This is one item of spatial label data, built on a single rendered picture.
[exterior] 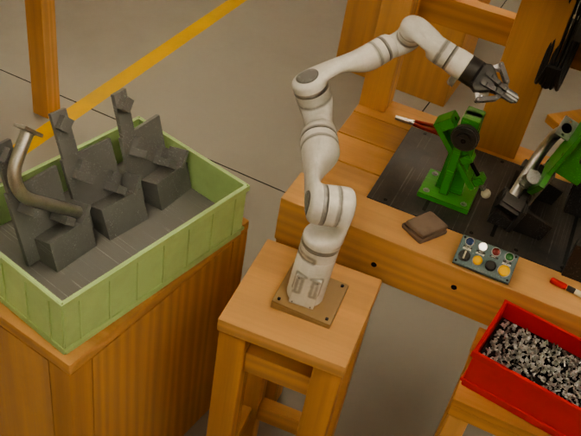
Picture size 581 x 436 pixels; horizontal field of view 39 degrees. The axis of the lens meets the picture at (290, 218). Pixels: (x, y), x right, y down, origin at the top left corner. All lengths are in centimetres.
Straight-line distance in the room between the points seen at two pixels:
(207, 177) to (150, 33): 262
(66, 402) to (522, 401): 106
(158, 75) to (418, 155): 218
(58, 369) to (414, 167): 115
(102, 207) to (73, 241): 12
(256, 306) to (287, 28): 320
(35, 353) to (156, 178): 55
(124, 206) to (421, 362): 143
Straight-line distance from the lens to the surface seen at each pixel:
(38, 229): 202
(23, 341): 200
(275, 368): 199
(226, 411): 217
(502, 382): 194
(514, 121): 256
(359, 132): 254
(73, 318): 186
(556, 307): 214
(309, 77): 207
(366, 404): 291
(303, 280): 189
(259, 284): 201
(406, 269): 218
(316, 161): 184
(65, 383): 197
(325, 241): 181
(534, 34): 243
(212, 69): 446
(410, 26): 217
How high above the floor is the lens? 227
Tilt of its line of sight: 40 degrees down
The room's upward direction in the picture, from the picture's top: 10 degrees clockwise
